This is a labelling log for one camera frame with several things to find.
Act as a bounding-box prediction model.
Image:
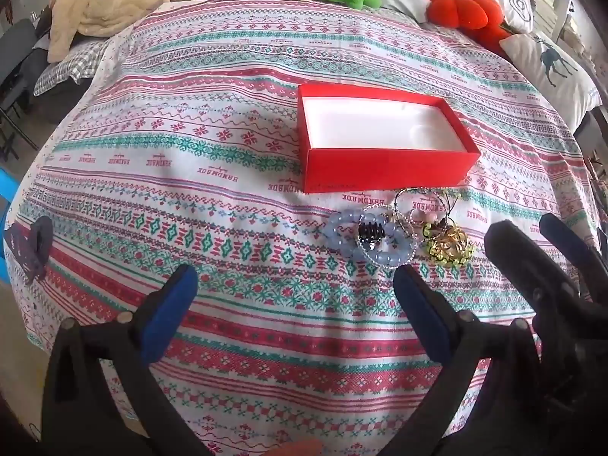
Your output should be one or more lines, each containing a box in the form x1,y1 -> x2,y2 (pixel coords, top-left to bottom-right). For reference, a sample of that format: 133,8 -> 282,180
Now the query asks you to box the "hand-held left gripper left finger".
42,263 -> 210,456

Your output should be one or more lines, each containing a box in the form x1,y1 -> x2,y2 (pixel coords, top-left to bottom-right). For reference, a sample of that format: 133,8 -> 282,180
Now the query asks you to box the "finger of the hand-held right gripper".
483,221 -> 597,324
539,213 -> 608,295

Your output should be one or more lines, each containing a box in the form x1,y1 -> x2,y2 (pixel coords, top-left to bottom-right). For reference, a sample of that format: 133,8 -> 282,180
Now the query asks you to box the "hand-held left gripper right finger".
380,263 -> 547,456

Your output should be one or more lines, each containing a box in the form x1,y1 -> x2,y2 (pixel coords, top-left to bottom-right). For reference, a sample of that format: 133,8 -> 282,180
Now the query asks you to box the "green bead corded bracelet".
423,221 -> 476,264

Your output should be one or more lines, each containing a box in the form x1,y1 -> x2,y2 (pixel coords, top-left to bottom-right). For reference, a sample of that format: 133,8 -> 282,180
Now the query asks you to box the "pale blue bead bracelet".
324,207 -> 414,269

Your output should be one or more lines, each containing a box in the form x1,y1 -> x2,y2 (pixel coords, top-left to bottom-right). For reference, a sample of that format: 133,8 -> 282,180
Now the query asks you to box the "black hair claw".
356,221 -> 385,253

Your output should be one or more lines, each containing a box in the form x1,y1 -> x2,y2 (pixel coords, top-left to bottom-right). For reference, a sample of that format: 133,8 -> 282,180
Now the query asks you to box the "thin seed bead bracelet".
361,189 -> 459,267

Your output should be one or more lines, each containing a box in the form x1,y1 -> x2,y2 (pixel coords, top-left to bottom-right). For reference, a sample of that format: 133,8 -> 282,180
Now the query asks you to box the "red jewelry box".
297,83 -> 481,194

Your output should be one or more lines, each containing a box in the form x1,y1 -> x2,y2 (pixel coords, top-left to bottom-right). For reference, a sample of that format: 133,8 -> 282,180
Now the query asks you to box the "printed patterned blanket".
2,0 -> 602,456

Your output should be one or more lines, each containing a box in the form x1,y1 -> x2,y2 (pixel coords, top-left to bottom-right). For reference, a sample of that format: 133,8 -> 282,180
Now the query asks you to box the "dark purple patterned cloth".
4,215 -> 54,286

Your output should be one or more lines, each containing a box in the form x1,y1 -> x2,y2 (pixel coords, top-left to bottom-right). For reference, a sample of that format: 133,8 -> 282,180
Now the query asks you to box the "white deer print pillow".
499,31 -> 602,136

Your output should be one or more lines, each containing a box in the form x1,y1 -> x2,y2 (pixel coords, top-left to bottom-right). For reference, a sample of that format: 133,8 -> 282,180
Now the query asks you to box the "blue plastic stool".
0,170 -> 24,229

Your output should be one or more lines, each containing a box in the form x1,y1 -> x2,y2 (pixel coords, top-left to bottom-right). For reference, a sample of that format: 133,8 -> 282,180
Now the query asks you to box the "stack of books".
527,0 -> 564,36

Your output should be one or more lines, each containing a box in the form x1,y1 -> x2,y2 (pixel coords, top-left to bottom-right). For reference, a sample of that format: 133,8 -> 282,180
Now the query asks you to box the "red tomato plush toy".
425,0 -> 514,55

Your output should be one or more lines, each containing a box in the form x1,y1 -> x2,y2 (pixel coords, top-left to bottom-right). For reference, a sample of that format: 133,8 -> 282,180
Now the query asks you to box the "grey checkered sheet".
33,38 -> 112,98

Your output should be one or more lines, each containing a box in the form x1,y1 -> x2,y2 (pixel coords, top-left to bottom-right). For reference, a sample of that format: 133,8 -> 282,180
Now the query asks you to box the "black chair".
0,19 -> 41,153

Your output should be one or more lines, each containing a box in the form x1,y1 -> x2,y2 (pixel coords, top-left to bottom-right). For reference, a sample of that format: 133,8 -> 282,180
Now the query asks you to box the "beige quilted blanket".
47,0 -> 212,63

